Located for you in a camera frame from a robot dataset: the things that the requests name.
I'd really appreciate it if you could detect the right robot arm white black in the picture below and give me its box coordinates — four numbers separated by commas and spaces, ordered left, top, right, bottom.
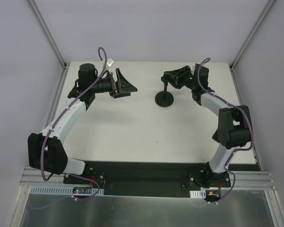
155, 64, 253, 188

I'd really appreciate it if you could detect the black phone stand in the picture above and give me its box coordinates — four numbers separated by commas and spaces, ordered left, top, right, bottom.
155, 76, 174, 107

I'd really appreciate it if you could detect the aluminium frame post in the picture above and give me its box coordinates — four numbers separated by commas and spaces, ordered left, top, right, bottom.
230, 0, 277, 71
27, 0, 69, 70

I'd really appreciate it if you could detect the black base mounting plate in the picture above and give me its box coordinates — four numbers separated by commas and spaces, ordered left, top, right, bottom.
63, 161, 231, 198

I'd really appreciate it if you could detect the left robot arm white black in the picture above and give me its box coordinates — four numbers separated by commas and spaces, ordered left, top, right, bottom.
27, 63, 138, 184

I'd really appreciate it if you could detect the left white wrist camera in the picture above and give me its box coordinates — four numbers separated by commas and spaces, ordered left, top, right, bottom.
102, 58, 115, 71

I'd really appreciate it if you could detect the left white cable duct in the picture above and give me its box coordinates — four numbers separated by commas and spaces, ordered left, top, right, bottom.
30, 186, 104, 196

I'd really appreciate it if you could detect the right aluminium frame post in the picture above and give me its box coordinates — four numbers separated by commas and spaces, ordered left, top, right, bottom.
230, 0, 277, 71

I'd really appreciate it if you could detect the left aluminium frame post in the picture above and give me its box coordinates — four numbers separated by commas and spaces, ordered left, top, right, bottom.
27, 0, 69, 70

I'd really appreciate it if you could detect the right white cable duct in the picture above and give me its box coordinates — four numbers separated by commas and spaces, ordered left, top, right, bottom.
189, 190, 206, 199

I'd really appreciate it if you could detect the white cable duct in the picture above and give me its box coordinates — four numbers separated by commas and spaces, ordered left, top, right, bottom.
30, 186, 104, 196
189, 190, 206, 199

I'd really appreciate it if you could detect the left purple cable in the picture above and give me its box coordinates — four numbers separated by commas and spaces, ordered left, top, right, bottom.
41, 47, 115, 182

